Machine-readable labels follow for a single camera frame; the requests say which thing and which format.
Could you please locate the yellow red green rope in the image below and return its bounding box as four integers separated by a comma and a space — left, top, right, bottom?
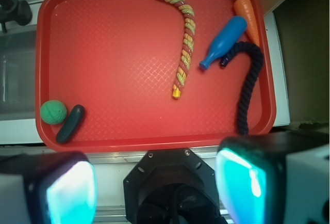
147, 0, 196, 99

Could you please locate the red plastic tray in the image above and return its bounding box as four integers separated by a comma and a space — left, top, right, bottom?
35, 0, 277, 154

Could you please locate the dark green toy cucumber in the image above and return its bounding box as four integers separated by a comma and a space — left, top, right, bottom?
56, 104, 85, 144

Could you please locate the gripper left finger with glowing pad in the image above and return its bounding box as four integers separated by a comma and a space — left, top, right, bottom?
1, 152, 97, 223

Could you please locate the blue toy bottle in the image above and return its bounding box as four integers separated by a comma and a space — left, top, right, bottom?
199, 16, 248, 70

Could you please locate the black clamp knob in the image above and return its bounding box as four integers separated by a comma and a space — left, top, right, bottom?
1, 0, 32, 34

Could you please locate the orange toy carrot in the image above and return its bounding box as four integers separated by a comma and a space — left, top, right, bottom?
234, 0, 260, 46

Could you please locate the green textured ball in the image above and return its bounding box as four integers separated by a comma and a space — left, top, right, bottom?
40, 100, 68, 125

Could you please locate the black octagonal mount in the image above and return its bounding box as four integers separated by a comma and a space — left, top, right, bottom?
123, 149, 226, 223

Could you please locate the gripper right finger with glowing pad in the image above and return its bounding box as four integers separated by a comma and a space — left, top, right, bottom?
215, 131, 329, 223

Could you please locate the dark blue rope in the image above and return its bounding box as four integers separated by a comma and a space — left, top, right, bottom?
219, 41, 265, 136

